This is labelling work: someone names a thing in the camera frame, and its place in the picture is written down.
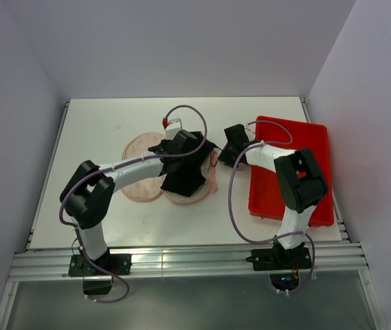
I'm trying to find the black bra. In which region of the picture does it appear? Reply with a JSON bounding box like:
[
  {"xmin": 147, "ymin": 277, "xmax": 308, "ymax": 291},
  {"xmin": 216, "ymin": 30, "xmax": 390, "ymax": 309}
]
[{"xmin": 161, "ymin": 131, "xmax": 217, "ymax": 197}]

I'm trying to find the pink mesh laundry bag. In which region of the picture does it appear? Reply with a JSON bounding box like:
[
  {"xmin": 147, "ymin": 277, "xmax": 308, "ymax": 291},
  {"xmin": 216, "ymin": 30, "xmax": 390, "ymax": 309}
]
[{"xmin": 121, "ymin": 132, "xmax": 218, "ymax": 205}]

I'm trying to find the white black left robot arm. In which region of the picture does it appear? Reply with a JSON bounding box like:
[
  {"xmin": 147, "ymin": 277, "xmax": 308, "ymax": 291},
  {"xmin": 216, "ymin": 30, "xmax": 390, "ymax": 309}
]
[{"xmin": 59, "ymin": 129, "xmax": 205, "ymax": 274}]

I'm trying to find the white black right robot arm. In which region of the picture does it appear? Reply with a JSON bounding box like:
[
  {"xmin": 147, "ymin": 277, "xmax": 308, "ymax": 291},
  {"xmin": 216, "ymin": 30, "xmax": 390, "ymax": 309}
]
[{"xmin": 218, "ymin": 124, "xmax": 328, "ymax": 268}]

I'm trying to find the red plastic tray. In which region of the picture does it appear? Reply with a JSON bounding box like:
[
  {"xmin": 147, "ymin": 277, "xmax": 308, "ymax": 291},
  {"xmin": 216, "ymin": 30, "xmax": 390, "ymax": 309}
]
[{"xmin": 248, "ymin": 115, "xmax": 334, "ymax": 227}]

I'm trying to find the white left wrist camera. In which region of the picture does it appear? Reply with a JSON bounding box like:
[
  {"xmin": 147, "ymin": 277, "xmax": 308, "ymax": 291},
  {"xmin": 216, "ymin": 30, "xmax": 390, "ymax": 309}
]
[{"xmin": 162, "ymin": 118, "xmax": 182, "ymax": 140}]

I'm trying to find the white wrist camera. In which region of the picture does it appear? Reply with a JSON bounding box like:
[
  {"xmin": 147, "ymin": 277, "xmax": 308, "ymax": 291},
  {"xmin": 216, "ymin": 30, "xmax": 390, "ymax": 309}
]
[
  {"xmin": 244, "ymin": 123, "xmax": 256, "ymax": 140},
  {"xmin": 162, "ymin": 118, "xmax": 182, "ymax": 140}
]

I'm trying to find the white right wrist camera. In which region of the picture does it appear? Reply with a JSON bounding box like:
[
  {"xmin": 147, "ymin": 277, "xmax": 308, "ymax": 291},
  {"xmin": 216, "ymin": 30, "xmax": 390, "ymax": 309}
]
[{"xmin": 244, "ymin": 123, "xmax": 256, "ymax": 140}]

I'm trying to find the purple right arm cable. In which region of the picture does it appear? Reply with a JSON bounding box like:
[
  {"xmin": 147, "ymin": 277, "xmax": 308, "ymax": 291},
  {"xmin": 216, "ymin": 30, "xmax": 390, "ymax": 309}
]
[{"xmin": 227, "ymin": 118, "xmax": 317, "ymax": 296}]

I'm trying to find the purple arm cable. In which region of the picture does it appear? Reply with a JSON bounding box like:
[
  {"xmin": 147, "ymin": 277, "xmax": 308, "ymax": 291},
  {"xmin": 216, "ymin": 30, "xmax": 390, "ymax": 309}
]
[
  {"xmin": 59, "ymin": 104, "xmax": 208, "ymax": 305},
  {"xmin": 227, "ymin": 118, "xmax": 317, "ymax": 296}
]

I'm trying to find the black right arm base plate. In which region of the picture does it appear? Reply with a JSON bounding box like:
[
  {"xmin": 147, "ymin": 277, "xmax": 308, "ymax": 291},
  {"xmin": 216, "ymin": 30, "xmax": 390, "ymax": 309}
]
[{"xmin": 245, "ymin": 245, "xmax": 313, "ymax": 271}]

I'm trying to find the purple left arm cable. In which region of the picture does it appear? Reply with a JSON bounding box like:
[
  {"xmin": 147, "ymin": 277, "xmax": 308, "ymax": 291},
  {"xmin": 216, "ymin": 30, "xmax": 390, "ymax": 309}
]
[{"xmin": 59, "ymin": 104, "xmax": 208, "ymax": 305}]

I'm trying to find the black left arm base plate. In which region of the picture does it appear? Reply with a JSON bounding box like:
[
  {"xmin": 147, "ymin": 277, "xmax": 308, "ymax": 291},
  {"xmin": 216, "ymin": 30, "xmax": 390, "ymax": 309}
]
[{"xmin": 67, "ymin": 252, "xmax": 131, "ymax": 296}]

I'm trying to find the aluminium rail frame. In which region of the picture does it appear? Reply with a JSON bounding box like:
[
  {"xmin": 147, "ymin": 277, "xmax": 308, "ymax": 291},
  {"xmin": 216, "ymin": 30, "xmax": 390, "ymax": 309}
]
[{"xmin": 0, "ymin": 97, "xmax": 388, "ymax": 329}]

